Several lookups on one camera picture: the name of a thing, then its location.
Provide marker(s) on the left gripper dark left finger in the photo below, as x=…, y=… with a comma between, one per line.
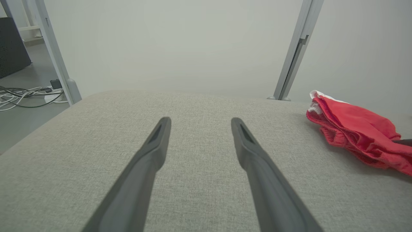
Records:
x=135, y=193

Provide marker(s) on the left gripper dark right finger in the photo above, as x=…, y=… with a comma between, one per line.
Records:
x=273, y=199

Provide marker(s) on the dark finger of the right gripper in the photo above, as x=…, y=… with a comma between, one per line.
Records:
x=405, y=142

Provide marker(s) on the red shirt with chest print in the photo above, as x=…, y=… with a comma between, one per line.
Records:
x=360, y=119

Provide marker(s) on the red white-striped garment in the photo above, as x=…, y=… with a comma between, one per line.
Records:
x=341, y=138

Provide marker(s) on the white power strip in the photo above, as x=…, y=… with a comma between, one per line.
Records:
x=53, y=96

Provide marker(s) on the black power adapter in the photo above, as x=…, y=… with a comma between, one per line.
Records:
x=55, y=84

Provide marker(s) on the black cabinet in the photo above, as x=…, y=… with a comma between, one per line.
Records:
x=11, y=48

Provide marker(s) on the grey cylindrical post foot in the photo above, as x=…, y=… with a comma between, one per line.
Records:
x=285, y=99
x=74, y=91
x=272, y=98

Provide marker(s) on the grey metal partition post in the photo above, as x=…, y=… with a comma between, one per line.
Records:
x=296, y=48
x=5, y=7
x=53, y=51

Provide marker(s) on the white shelf frame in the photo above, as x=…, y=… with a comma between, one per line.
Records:
x=30, y=28

